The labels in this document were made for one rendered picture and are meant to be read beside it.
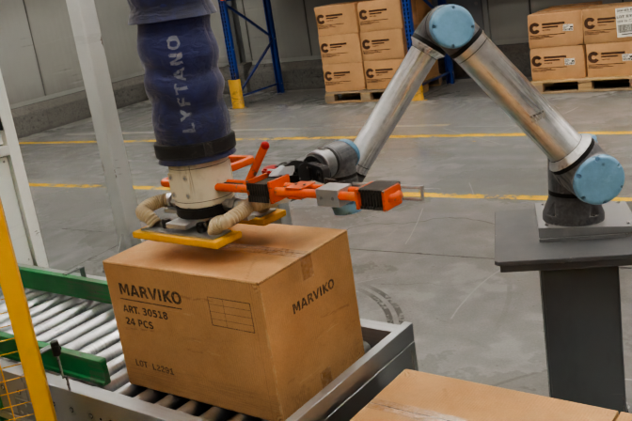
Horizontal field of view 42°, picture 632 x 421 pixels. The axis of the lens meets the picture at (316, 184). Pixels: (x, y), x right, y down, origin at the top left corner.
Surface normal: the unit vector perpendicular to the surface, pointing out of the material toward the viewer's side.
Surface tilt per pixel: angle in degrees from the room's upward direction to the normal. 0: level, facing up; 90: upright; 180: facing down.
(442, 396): 0
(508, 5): 90
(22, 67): 90
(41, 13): 90
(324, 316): 90
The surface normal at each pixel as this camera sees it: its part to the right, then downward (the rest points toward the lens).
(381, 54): -0.54, 0.34
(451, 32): -0.08, 0.14
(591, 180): 0.07, 0.29
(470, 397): -0.15, -0.96
